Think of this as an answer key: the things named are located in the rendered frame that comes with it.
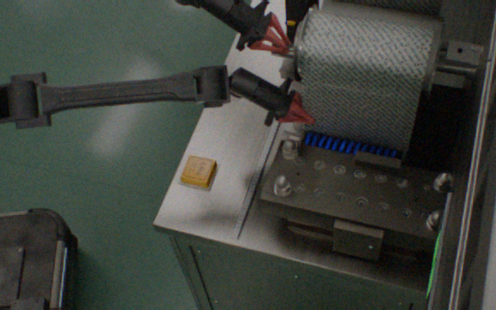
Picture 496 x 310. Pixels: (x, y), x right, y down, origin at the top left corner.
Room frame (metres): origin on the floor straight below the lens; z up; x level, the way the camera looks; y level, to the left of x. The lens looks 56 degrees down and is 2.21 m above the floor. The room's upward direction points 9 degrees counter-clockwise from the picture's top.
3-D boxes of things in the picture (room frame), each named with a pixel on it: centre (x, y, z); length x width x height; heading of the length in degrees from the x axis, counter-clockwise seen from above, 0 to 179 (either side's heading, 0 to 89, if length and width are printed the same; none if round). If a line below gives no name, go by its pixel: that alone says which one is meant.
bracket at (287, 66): (0.97, -0.14, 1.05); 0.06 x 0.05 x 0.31; 65
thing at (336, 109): (0.81, -0.24, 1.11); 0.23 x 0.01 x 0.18; 65
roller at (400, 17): (0.98, -0.32, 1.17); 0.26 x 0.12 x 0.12; 65
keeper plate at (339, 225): (0.60, -0.20, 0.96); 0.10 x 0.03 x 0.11; 65
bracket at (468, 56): (0.79, -0.43, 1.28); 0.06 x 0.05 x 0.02; 65
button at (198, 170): (0.88, 0.12, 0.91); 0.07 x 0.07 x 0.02; 65
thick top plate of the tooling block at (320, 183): (0.69, -0.23, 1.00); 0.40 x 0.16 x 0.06; 65
